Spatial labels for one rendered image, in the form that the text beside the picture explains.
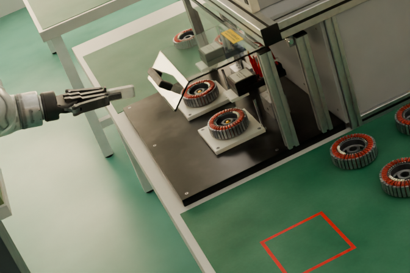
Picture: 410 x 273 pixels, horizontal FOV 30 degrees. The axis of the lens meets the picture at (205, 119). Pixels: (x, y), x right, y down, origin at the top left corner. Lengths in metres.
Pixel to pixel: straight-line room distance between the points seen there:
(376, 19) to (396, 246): 0.61
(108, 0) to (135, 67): 0.85
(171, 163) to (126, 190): 1.48
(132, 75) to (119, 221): 0.86
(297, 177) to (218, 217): 0.22
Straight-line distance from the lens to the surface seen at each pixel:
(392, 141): 1.94
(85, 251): 3.30
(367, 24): 1.95
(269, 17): 1.86
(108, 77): 2.79
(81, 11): 3.59
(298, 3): 1.89
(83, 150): 4.04
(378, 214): 1.73
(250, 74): 2.06
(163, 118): 2.33
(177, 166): 2.07
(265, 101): 2.13
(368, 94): 2.02
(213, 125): 2.09
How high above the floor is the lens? 1.83
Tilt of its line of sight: 28 degrees down
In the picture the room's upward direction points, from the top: 20 degrees counter-clockwise
